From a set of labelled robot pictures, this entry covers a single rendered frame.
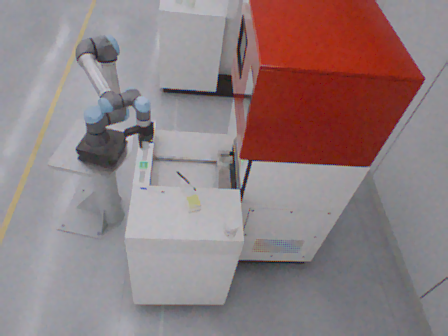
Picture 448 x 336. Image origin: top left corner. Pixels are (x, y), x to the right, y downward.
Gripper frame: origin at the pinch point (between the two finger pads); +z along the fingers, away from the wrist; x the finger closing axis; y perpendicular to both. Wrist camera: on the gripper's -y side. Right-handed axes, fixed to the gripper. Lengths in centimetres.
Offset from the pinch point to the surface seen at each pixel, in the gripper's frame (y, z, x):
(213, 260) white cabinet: 44, 37, -50
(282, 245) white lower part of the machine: 100, 78, -15
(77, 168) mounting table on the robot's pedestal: -41, 29, 7
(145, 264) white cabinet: 6, 43, -50
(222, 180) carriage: 49, 23, -2
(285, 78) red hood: 66, -66, -15
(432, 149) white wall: 207, 22, 37
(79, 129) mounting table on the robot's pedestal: -47, 29, 42
